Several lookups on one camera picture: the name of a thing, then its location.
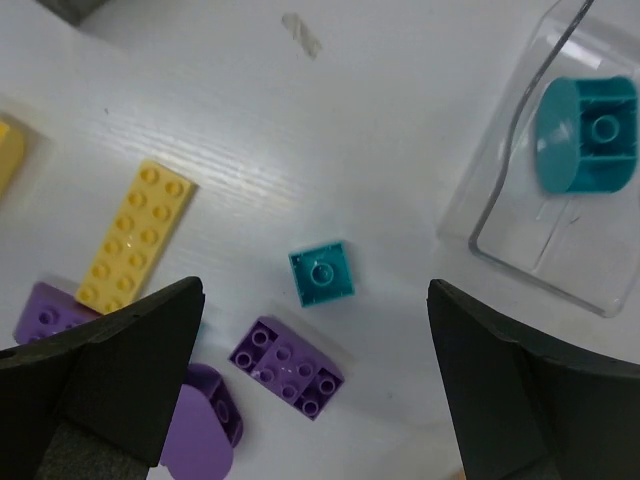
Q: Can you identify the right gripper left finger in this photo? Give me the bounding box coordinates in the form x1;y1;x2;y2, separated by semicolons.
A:
1;276;205;479

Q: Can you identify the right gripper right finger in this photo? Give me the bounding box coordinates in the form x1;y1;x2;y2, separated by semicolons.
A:
427;279;639;479

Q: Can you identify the purple 2x4 lego brick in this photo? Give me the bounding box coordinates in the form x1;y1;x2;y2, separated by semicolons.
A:
229;316;344;420

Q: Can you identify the small teal lego brick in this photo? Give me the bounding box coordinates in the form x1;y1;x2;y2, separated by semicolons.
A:
289;242;355;308

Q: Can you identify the teal rounded lego brick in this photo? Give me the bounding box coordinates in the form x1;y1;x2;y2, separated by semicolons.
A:
534;76;639;194

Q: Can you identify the purple sloped lego brick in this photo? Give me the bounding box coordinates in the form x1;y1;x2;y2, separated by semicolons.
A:
13;282;100;345

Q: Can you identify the purple rounded lego brick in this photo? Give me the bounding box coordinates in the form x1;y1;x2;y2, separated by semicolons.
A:
160;363;243;480

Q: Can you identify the long yellow lego plate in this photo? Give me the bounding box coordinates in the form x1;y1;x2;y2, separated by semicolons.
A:
75;160;196;315

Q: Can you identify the clear transparent container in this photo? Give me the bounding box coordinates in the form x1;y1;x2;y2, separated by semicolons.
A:
440;1;639;317

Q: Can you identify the yellow 2x4 lego brick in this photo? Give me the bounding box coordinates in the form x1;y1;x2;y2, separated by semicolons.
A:
0;115;27;198

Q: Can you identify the dark grey transparent container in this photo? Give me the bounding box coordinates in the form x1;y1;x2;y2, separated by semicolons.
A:
36;0;109;27

